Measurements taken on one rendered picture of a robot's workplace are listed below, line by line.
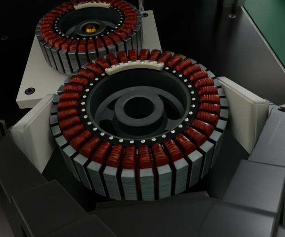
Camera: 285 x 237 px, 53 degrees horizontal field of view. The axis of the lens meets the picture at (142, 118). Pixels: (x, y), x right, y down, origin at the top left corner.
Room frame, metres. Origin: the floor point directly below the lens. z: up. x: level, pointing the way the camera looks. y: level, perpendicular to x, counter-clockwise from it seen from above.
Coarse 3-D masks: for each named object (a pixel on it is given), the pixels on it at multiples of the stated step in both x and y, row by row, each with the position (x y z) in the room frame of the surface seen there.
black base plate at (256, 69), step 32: (0, 0) 0.45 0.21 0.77; (32, 0) 0.44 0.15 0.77; (64, 0) 0.43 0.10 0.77; (128, 0) 0.41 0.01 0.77; (160, 0) 0.40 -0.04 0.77; (192, 0) 0.40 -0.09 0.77; (0, 32) 0.35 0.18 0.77; (32, 32) 0.34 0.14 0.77; (160, 32) 0.32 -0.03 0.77; (192, 32) 0.31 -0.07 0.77; (224, 32) 0.31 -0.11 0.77; (256, 32) 0.30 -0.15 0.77; (0, 64) 0.28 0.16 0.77; (224, 64) 0.25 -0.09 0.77; (256, 64) 0.24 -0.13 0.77; (0, 96) 0.22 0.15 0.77; (224, 160) 0.12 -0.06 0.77; (0, 224) 0.09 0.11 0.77
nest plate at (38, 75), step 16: (144, 16) 0.34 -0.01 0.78; (144, 32) 0.30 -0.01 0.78; (32, 48) 0.29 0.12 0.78; (144, 48) 0.27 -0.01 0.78; (160, 48) 0.27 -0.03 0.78; (32, 64) 0.26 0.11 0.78; (32, 80) 0.23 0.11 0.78; (48, 80) 0.23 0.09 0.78; (64, 80) 0.23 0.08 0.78; (32, 96) 0.21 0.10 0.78
